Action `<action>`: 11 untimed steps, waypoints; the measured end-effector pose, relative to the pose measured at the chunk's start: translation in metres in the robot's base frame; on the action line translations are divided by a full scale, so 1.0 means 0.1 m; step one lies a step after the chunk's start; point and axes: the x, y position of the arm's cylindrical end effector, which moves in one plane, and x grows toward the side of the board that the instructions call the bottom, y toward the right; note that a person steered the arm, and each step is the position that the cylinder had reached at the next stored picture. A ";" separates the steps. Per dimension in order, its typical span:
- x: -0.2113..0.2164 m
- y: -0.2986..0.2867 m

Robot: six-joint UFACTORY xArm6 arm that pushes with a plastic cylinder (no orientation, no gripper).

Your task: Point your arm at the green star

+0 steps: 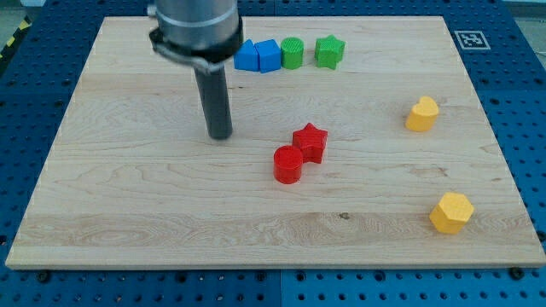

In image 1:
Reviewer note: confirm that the red star block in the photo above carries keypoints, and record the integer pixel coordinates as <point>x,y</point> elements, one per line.
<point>312,142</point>

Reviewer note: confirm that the green star block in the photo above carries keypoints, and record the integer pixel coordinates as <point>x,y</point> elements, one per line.
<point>329,51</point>

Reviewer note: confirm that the red cylinder block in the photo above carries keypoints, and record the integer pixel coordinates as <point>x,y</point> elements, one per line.
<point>288,161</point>

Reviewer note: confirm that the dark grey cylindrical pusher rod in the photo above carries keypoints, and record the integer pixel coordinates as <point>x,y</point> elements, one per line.
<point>214,97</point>

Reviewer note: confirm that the blue cube block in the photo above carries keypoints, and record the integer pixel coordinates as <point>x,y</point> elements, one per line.
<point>269,56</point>

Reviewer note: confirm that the blue triangle block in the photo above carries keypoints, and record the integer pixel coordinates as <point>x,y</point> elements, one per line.
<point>246,57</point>

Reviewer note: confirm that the green cylinder block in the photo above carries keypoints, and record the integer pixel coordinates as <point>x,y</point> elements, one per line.
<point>292,49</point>

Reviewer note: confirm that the wooden board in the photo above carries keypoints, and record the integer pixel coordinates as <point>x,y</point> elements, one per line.
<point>134,182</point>

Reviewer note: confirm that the yellow heart block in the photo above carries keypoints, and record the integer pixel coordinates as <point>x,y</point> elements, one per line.
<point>422,115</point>

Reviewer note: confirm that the yellow hexagon block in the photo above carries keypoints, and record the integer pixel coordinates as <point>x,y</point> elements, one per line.
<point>452,213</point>

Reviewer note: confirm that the white fiducial marker tag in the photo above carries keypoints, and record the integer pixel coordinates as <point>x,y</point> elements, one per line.
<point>472,40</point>

